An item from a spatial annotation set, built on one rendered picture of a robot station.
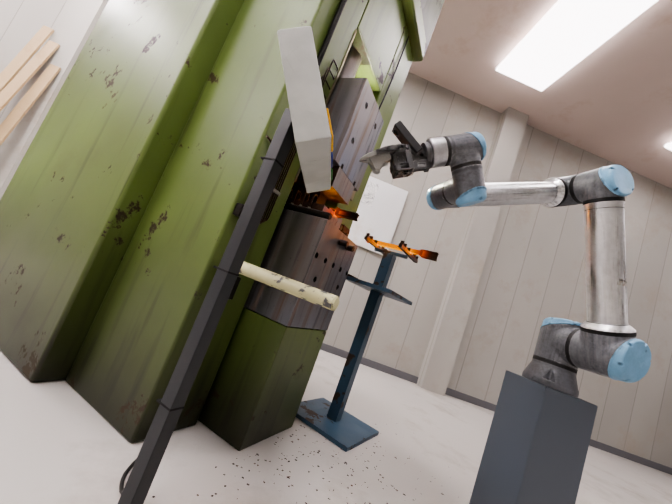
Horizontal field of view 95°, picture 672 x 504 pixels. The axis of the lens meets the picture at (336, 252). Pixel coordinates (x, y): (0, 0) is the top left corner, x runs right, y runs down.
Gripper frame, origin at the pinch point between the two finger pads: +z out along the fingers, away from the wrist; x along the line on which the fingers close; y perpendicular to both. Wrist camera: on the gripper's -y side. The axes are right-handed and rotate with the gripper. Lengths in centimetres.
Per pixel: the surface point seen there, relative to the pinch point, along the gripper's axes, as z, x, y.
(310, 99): 14.3, -26.9, -3.4
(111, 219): 92, 23, -1
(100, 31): 113, 57, -116
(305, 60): 13.9, -26.9, -13.0
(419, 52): -66, 90, -104
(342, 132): 0.6, 31.5, -26.1
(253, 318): 49, 36, 44
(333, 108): 2, 35, -40
